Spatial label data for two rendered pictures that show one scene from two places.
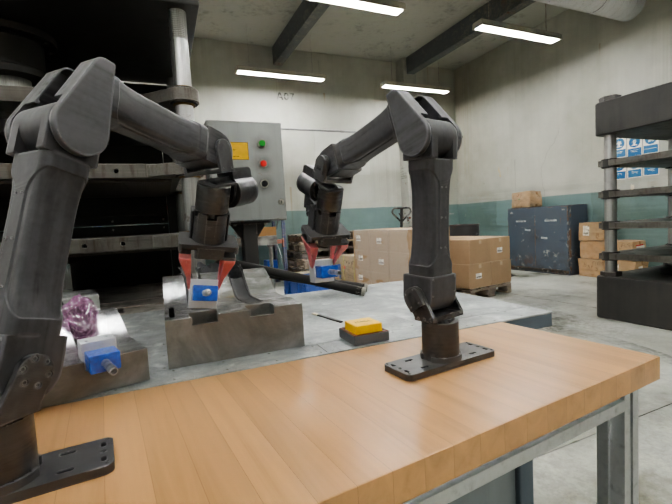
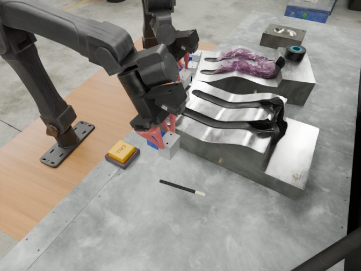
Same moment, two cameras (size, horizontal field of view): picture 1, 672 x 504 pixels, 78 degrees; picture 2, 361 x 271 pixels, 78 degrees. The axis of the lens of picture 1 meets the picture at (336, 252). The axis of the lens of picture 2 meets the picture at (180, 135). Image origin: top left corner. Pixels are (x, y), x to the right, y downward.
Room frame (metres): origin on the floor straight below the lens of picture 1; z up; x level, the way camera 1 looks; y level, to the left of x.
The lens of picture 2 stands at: (1.32, -0.16, 1.39)
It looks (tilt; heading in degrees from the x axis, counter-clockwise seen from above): 48 degrees down; 143
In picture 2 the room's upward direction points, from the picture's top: straight up
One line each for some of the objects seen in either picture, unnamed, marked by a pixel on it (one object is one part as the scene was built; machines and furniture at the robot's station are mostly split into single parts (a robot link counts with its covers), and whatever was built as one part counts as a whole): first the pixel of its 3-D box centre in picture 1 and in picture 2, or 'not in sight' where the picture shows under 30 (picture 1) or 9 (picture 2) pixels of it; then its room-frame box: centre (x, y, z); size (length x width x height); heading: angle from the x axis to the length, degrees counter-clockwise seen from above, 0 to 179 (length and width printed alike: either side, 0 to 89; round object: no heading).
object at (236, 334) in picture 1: (221, 302); (233, 123); (1.01, 0.29, 0.87); 0.50 x 0.26 x 0.14; 23
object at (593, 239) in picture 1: (611, 249); not in sight; (6.13, -4.11, 0.42); 0.86 x 0.33 x 0.83; 24
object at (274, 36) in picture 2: not in sight; (282, 37); (0.68, 1.03, 0.84); 0.20 x 0.15 x 0.07; 23
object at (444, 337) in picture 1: (440, 339); (65, 135); (0.70, -0.17, 0.84); 0.20 x 0.07 x 0.08; 119
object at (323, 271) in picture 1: (328, 271); (154, 137); (0.96, 0.02, 0.94); 0.13 x 0.05 x 0.05; 22
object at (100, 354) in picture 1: (104, 361); (181, 69); (0.63, 0.37, 0.86); 0.13 x 0.05 x 0.05; 40
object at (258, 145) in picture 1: (253, 300); not in sight; (1.74, 0.36, 0.74); 0.31 x 0.22 x 1.47; 113
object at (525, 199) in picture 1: (526, 199); not in sight; (7.38, -3.44, 1.26); 0.42 x 0.33 x 0.29; 24
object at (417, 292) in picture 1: (433, 302); (60, 121); (0.70, -0.16, 0.90); 0.09 x 0.06 x 0.06; 128
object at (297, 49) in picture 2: not in sight; (294, 52); (0.91, 0.75, 0.93); 0.08 x 0.08 x 0.04
